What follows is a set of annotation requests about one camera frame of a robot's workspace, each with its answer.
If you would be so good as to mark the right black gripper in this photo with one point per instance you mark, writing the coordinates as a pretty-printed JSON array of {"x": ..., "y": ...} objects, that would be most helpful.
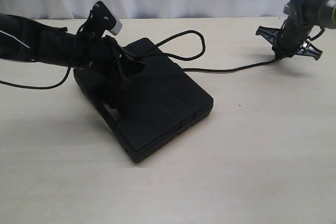
[{"x": 290, "y": 40}]

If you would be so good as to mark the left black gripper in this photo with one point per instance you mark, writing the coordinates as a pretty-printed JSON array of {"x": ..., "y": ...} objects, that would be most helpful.
[{"x": 104, "y": 60}]

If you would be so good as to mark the black plastic carry case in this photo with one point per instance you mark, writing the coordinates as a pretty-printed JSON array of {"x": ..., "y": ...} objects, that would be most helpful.
[{"x": 162, "y": 101}]

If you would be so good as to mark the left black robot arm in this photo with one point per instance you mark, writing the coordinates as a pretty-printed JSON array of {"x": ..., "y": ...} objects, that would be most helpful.
[{"x": 28, "y": 41}]

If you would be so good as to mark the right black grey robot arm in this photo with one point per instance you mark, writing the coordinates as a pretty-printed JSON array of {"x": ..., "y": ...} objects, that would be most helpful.
[{"x": 306, "y": 21}]

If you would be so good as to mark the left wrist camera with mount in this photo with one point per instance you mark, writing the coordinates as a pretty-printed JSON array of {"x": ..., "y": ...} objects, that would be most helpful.
[{"x": 102, "y": 19}]

